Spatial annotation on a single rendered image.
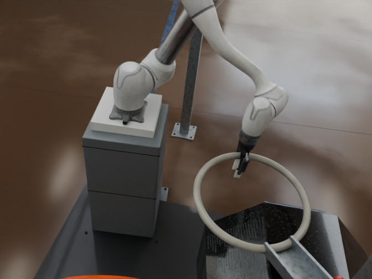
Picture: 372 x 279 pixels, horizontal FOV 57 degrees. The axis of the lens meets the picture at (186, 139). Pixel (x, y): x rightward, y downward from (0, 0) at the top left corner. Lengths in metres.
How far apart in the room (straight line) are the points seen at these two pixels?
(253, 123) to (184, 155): 1.56
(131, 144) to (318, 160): 1.94
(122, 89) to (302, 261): 1.09
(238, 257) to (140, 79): 0.93
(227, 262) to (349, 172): 1.97
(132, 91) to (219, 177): 1.30
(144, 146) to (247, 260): 0.74
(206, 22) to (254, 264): 0.95
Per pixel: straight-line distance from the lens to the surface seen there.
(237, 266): 1.50
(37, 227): 2.49
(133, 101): 1.75
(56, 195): 2.64
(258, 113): 1.38
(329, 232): 1.61
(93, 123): 1.82
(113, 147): 1.80
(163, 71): 1.80
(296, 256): 1.38
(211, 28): 1.37
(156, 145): 1.76
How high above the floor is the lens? 1.96
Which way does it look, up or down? 40 degrees down
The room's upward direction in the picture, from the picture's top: 8 degrees clockwise
